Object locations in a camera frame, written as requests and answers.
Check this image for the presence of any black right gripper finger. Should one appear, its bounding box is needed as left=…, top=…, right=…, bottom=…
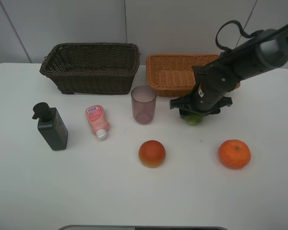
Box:
left=203, top=109, right=221, bottom=116
left=179, top=109, right=189, bottom=118

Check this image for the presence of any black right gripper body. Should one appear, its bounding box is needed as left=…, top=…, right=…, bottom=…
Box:
left=169, top=83, right=233, bottom=115

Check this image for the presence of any green lime fruit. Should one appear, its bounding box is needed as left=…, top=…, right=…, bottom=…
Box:
left=184, top=114, right=203, bottom=125

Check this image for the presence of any translucent purple plastic cup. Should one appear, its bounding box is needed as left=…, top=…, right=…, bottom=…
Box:
left=131, top=85, right=157, bottom=125

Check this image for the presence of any orange tangerine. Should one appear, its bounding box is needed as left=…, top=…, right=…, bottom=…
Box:
left=218, top=139, right=252, bottom=169

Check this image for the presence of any red orange half fruit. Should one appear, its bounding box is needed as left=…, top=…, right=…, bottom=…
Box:
left=138, top=140, right=166, bottom=168

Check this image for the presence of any dark green pump bottle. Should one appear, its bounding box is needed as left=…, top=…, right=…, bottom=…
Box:
left=32, top=102, right=68, bottom=151

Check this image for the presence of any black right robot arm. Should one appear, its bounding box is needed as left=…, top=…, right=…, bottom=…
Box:
left=169, top=20, right=288, bottom=117

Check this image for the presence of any light orange wicker basket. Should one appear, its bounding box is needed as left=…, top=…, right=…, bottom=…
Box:
left=145, top=53, right=241, bottom=98

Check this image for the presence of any pink lotion bottle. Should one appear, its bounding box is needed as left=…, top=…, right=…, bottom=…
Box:
left=85, top=105, right=110, bottom=140

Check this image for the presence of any dark brown wicker basket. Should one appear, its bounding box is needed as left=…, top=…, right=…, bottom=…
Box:
left=40, top=43, right=140, bottom=95

